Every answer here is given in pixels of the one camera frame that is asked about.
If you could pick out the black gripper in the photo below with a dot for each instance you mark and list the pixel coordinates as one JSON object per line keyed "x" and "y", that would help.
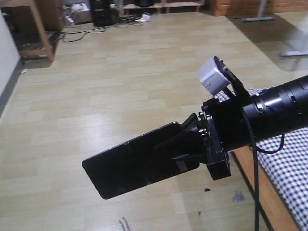
{"x": 226, "y": 130}

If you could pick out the black foldable smartphone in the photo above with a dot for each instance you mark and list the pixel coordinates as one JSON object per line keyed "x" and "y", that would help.
{"x": 136, "y": 163}

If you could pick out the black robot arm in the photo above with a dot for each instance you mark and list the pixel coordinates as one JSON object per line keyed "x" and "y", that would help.
{"x": 272, "y": 112}

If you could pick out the black white checkered duvet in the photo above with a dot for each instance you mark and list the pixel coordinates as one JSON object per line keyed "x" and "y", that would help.
{"x": 287, "y": 169}

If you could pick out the grey metal table leg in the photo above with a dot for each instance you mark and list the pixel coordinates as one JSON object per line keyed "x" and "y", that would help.
{"x": 259, "y": 16}

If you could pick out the black computer tower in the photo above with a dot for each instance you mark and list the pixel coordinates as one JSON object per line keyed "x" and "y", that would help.
{"x": 101, "y": 12}

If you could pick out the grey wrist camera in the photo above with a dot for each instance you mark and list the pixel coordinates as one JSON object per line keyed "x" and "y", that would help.
{"x": 211, "y": 77}

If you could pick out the wooden bed frame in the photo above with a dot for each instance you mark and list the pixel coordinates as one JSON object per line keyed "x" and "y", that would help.
{"x": 276, "y": 214}

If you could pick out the wooden desk frame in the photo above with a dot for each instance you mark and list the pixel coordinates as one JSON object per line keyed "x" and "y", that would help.
{"x": 38, "y": 16}

